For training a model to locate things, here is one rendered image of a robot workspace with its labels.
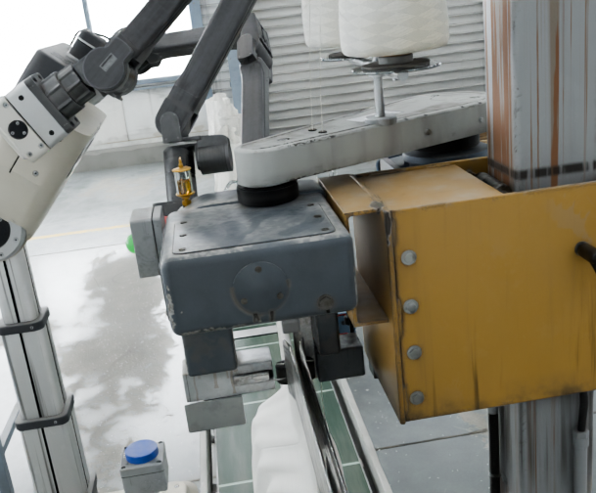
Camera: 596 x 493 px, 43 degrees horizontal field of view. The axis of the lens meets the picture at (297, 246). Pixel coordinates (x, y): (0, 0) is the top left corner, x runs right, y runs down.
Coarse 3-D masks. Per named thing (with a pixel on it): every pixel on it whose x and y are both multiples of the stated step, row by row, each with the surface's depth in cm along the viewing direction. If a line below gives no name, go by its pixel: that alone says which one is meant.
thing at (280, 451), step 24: (288, 336) 131; (264, 408) 154; (288, 408) 144; (264, 432) 145; (288, 432) 138; (264, 456) 139; (288, 456) 133; (264, 480) 135; (288, 480) 128; (312, 480) 117
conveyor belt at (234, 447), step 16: (256, 336) 294; (272, 336) 292; (272, 352) 279; (320, 384) 252; (256, 400) 247; (320, 400) 243; (336, 400) 242; (336, 416) 233; (224, 432) 231; (240, 432) 230; (336, 432) 224; (224, 448) 222; (240, 448) 222; (352, 448) 215; (224, 464) 215; (240, 464) 214; (352, 464) 208; (224, 480) 207; (240, 480) 207; (352, 480) 201
